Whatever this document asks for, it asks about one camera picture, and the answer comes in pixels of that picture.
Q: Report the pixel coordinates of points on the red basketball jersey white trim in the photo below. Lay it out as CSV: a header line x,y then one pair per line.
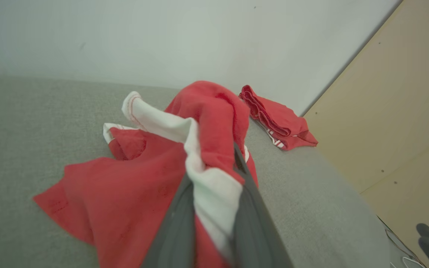
x,y
277,115

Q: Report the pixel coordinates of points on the red shorts white panels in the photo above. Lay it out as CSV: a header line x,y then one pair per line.
x,y
125,193

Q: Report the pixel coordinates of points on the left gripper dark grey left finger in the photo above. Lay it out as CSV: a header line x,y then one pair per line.
x,y
177,238

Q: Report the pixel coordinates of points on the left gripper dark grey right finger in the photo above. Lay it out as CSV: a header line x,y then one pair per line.
x,y
255,230

